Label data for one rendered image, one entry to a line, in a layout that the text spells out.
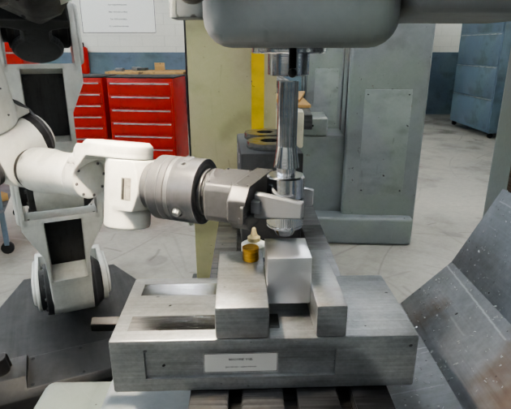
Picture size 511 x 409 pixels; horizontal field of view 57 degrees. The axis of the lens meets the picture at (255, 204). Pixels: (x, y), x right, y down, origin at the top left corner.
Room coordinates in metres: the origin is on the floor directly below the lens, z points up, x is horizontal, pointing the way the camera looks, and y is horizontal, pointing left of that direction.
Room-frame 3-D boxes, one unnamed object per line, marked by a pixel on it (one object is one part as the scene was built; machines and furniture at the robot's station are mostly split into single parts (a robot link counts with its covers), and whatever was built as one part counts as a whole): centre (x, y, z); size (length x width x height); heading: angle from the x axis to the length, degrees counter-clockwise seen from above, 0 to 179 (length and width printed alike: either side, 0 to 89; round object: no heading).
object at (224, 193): (0.59, 0.05, 1.13); 0.13 x 0.12 x 0.10; 160
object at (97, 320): (0.51, 0.19, 0.98); 0.04 x 0.02 x 0.02; 92
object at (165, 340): (0.52, -0.01, 0.99); 0.35 x 0.15 x 0.11; 92
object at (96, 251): (1.21, 0.53, 0.68); 0.21 x 0.20 x 0.13; 24
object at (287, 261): (0.52, -0.04, 1.05); 0.06 x 0.05 x 0.06; 2
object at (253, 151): (0.98, -0.02, 1.03); 0.22 x 0.12 x 0.20; 4
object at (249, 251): (0.57, 0.01, 1.05); 0.02 x 0.02 x 0.02
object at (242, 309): (0.52, 0.02, 1.02); 0.15 x 0.06 x 0.04; 2
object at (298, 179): (0.56, -0.04, 1.16); 0.05 x 0.05 x 0.01
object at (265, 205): (0.53, -0.03, 1.13); 0.06 x 0.02 x 0.03; 70
